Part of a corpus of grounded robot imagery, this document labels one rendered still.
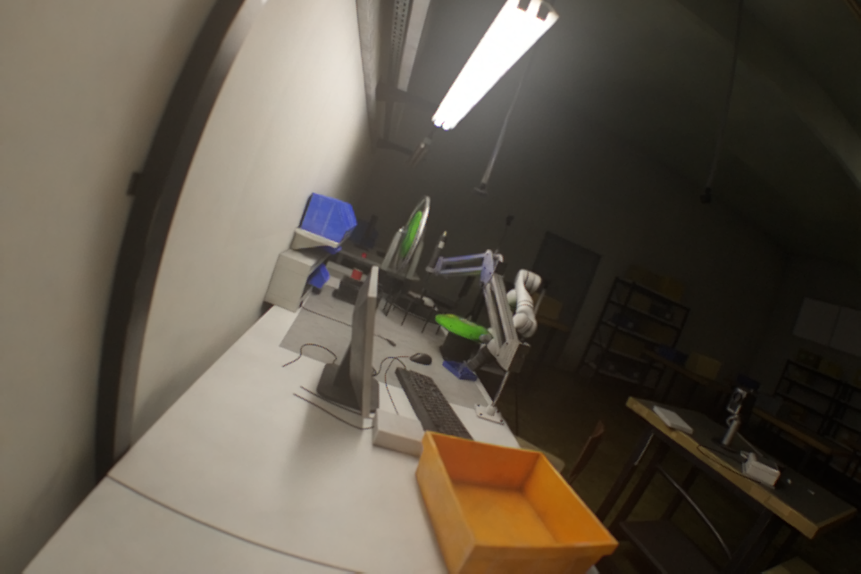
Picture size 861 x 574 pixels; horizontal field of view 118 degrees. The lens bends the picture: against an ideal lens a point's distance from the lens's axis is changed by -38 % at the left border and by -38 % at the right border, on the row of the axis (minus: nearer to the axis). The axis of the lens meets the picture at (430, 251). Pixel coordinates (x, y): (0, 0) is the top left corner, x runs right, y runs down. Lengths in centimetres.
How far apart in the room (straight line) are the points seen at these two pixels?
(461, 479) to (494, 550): 36
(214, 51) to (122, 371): 45
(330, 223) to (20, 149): 160
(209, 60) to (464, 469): 93
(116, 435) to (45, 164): 43
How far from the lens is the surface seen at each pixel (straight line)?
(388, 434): 101
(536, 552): 75
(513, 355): 139
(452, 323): 190
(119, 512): 68
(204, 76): 57
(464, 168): 666
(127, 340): 63
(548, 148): 714
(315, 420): 103
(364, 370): 97
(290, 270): 171
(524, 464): 107
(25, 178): 44
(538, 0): 111
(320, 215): 188
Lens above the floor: 143
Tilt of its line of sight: 3 degrees down
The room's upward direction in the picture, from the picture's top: 22 degrees clockwise
